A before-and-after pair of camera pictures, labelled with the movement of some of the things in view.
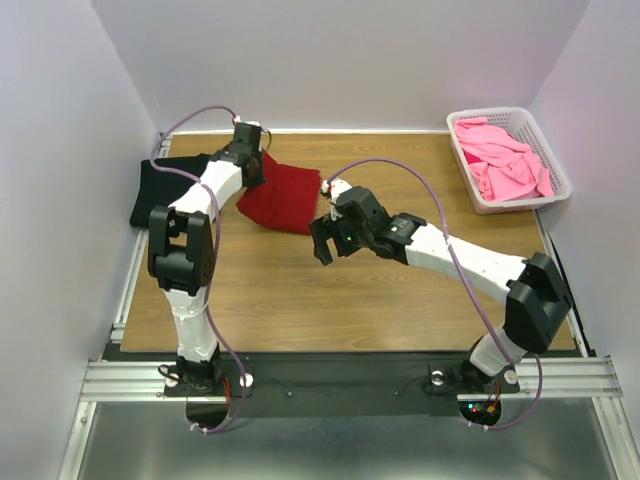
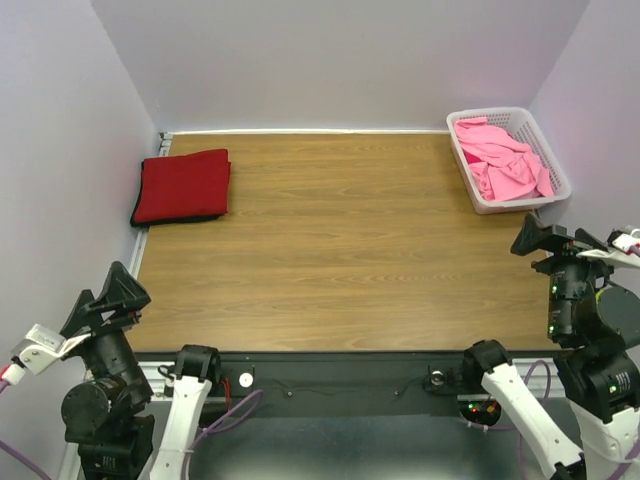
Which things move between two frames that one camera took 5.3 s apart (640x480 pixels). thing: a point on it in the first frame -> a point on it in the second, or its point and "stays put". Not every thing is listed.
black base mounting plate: [352, 384] stays put
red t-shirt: [287, 200] -> [194, 184]
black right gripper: [325, 228] -> [535, 232]
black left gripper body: [259, 170] -> [110, 347]
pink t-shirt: [501, 167] stays put
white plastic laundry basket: [506, 163] stays put
